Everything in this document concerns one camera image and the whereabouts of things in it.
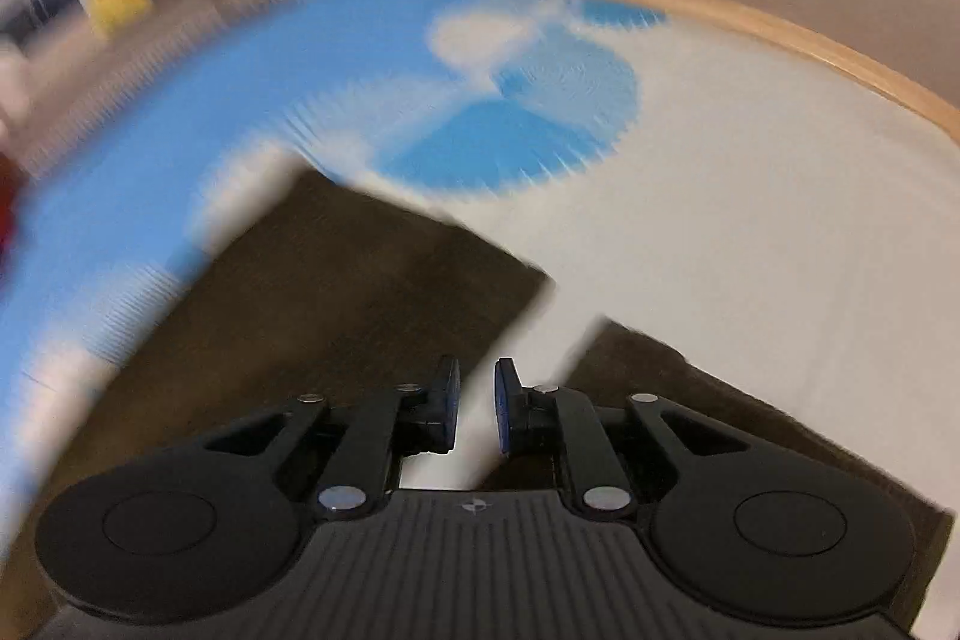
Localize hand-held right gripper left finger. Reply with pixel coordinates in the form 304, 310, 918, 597
202, 355, 462, 522

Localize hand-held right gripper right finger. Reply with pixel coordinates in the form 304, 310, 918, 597
493, 356, 752, 522

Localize brown pants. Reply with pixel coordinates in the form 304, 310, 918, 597
0, 164, 955, 640

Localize blue and white printed blanket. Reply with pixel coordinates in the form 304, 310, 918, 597
0, 0, 960, 640

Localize red knitted cloth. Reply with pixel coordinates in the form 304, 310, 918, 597
0, 151, 32, 270

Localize wooden bed frame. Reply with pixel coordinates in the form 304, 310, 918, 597
330, 0, 960, 145

